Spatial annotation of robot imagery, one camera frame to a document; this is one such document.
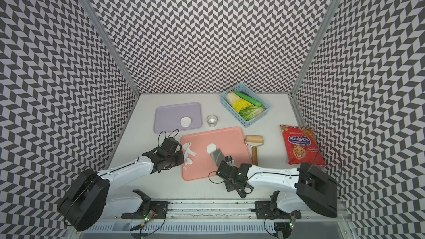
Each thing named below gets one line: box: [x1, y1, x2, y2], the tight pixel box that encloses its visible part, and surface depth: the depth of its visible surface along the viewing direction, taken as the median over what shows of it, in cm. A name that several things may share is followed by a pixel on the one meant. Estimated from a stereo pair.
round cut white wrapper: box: [206, 142, 217, 155], surface depth 95 cm
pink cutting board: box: [180, 126, 253, 181], surface depth 95 cm
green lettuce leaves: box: [239, 105, 266, 122], surface depth 101 cm
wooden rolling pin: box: [244, 134, 264, 166], surface depth 96 cm
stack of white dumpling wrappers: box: [180, 116, 192, 128], surface depth 103 cm
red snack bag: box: [280, 125, 326, 166], surface depth 91 cm
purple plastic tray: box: [153, 101, 203, 134], surface depth 109 cm
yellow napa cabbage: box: [226, 91, 255, 114], surface depth 107 cm
